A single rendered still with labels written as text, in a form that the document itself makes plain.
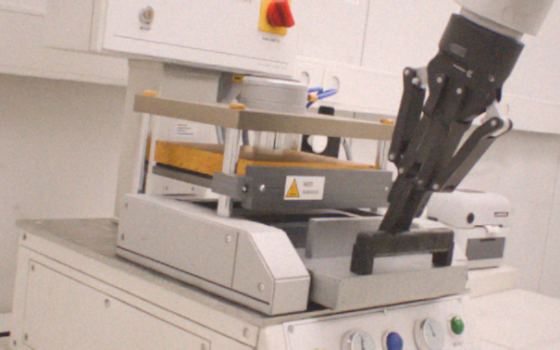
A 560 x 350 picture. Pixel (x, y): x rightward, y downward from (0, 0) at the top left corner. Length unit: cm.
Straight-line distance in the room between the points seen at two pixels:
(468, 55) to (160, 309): 40
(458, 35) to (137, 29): 40
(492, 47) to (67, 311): 57
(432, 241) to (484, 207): 101
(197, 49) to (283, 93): 17
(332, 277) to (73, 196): 70
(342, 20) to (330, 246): 103
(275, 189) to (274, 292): 14
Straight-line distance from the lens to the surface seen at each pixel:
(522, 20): 78
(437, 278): 90
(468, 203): 184
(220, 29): 109
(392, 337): 87
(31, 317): 110
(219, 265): 81
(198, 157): 92
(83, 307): 99
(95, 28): 99
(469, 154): 80
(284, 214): 95
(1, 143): 131
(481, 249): 190
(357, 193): 96
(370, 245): 80
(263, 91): 95
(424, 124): 83
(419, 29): 210
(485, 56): 79
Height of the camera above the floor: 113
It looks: 6 degrees down
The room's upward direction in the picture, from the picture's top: 7 degrees clockwise
